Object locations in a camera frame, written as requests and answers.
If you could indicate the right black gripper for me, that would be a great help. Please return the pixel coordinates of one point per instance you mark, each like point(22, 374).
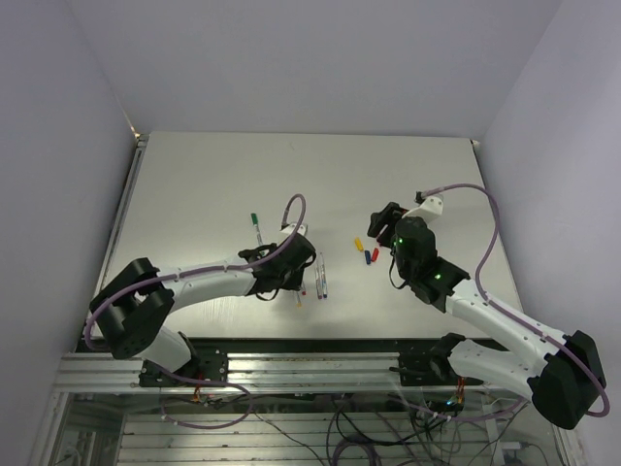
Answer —
point(379, 219)

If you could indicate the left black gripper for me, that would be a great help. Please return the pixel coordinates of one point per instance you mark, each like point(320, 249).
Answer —
point(296, 280)

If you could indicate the green pen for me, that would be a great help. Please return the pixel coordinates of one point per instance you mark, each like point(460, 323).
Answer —
point(258, 235)

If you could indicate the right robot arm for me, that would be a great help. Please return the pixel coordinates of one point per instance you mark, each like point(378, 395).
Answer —
point(560, 374)

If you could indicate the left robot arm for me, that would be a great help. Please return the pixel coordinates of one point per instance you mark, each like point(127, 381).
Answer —
point(131, 310)

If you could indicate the purple tipped pen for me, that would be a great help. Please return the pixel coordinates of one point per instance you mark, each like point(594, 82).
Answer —
point(318, 280)

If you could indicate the blue tipped pen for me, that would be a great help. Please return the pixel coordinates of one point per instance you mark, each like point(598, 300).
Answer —
point(323, 277)

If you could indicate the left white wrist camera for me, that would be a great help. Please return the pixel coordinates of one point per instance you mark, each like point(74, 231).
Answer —
point(291, 228)

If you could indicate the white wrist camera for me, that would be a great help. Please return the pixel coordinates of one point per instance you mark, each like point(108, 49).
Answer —
point(291, 228)
point(428, 207)

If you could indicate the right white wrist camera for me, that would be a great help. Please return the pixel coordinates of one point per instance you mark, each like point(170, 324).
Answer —
point(428, 207)

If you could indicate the aluminium frame rail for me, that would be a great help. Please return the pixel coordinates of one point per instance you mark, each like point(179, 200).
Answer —
point(259, 373)

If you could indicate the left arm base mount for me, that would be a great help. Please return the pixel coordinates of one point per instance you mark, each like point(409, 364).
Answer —
point(206, 362)

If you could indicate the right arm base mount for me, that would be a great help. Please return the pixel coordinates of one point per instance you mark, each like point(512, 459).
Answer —
point(430, 365)

